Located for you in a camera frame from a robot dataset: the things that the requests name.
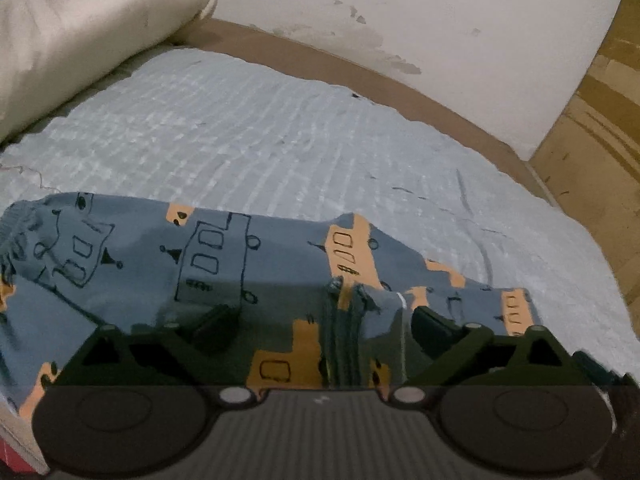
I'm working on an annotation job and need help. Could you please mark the plywood panel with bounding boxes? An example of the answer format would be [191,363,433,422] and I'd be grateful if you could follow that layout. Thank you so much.
[529,0,640,311]

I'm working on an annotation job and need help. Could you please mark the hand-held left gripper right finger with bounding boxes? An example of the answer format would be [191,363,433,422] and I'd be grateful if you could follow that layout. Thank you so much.
[388,306,599,409]

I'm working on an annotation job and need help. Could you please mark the rolled cream duvet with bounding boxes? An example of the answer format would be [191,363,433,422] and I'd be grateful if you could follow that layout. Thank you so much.
[0,0,222,144]

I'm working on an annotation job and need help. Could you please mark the blue pants with orange cars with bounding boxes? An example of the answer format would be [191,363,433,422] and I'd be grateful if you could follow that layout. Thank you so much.
[0,191,546,431]

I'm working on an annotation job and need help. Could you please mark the red strip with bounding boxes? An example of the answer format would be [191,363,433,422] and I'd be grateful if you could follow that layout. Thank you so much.
[0,437,37,477]

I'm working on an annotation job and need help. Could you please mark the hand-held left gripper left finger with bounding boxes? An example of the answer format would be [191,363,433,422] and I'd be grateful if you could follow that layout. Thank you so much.
[49,305,257,407]

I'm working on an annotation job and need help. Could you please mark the light blue striped quilt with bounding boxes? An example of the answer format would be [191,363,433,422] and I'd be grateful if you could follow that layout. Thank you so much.
[0,47,640,471]

